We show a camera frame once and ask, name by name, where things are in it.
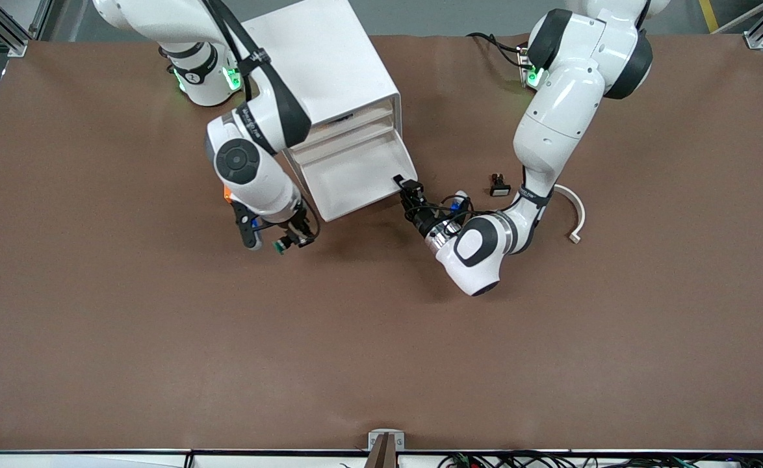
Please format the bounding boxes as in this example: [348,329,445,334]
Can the white plastic drawer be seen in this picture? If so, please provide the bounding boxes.
[310,99,395,134]
[289,127,419,223]
[309,116,395,149]

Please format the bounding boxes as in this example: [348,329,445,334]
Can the white drawer cabinet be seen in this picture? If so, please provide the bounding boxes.
[239,0,403,163]

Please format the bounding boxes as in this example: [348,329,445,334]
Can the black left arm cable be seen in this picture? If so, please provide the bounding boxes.
[420,194,519,225]

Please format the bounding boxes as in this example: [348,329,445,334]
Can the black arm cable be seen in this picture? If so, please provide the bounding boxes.
[420,194,519,225]
[203,0,273,101]

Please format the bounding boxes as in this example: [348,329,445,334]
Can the white half ring clamp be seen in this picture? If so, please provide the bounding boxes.
[553,184,586,244]

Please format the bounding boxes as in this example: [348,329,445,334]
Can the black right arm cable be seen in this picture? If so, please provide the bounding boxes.
[203,0,273,101]

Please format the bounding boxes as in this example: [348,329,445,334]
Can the black base cable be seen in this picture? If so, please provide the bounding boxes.
[466,31,532,69]

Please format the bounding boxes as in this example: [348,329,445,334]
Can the grey metal table bracket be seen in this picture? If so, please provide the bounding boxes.
[369,430,406,452]

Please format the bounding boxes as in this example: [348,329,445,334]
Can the tangled black cables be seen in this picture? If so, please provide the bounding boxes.
[437,451,763,468]

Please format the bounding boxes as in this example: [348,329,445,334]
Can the white table edge rail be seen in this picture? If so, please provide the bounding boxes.
[0,450,763,468]

